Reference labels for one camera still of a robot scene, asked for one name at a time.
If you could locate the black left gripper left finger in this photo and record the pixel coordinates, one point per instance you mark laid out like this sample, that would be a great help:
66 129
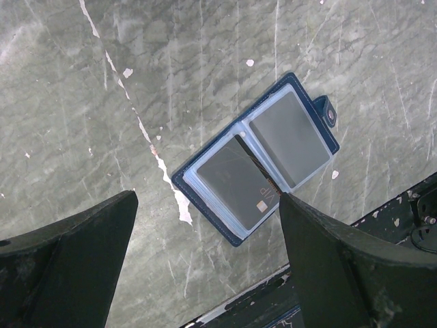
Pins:
65 273

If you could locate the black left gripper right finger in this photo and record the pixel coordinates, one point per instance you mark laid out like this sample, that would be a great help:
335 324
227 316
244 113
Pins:
348 278

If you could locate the blue leather card holder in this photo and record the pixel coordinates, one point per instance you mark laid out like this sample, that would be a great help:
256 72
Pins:
201 196

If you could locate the black VIP credit card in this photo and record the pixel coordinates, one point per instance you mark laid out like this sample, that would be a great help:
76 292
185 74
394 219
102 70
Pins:
237 179
289 137

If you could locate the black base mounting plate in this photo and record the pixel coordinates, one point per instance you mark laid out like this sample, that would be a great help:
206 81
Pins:
408 220

